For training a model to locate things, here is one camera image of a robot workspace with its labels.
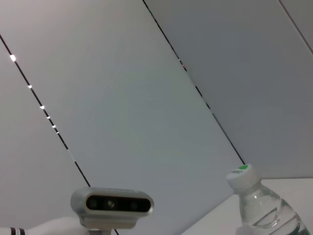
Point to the clear green-label water bottle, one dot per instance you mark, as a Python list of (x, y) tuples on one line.
[(261, 208)]

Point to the left wrist camera unit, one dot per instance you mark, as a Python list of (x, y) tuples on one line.
[(115, 204)]

